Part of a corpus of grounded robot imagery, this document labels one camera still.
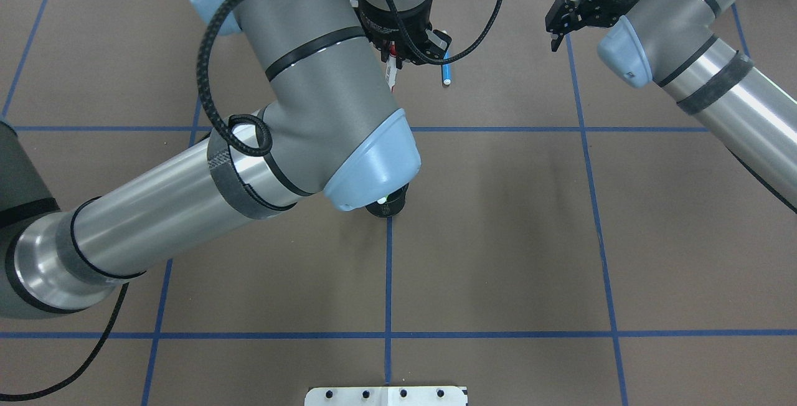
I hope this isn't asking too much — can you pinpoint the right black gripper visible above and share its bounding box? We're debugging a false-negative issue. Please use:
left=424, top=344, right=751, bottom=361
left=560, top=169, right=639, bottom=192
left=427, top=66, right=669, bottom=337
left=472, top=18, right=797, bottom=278
left=545, top=0, right=658, bottom=53

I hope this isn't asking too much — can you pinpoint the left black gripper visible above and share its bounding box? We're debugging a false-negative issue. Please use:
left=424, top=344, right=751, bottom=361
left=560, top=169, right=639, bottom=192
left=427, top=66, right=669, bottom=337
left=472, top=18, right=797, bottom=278
left=352, top=0, right=453, bottom=67

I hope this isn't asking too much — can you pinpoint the red capped white marker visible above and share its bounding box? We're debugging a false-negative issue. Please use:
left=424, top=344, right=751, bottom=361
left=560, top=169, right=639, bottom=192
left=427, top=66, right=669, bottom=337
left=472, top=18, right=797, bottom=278
left=386, top=42, right=399, bottom=93

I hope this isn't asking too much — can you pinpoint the blue marker pen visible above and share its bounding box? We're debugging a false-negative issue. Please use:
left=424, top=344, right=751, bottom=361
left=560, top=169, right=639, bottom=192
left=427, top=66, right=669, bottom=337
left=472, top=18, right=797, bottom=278
left=440, top=64, right=452, bottom=88

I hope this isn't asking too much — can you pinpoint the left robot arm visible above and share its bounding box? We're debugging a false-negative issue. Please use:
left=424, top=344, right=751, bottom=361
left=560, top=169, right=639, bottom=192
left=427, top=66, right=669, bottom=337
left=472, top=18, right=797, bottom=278
left=2, top=0, right=451, bottom=320

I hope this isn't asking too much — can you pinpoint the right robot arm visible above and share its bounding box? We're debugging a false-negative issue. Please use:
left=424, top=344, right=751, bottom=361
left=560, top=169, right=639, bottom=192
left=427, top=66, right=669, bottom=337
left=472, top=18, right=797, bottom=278
left=545, top=0, right=796, bottom=210

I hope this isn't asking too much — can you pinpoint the black mesh pen cup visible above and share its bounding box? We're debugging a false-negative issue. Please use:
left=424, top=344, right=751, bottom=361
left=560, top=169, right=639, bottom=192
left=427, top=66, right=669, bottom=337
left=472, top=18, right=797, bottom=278
left=365, top=184, right=410, bottom=219

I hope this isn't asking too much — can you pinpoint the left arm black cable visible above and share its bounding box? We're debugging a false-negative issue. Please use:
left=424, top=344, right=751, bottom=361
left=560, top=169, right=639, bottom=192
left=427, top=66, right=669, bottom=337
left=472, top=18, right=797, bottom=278
left=0, top=0, right=506, bottom=402

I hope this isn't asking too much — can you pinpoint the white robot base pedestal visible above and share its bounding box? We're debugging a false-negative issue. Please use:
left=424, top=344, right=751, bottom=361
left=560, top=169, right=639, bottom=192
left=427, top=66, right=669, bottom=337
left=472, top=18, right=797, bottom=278
left=304, top=385, right=469, bottom=405

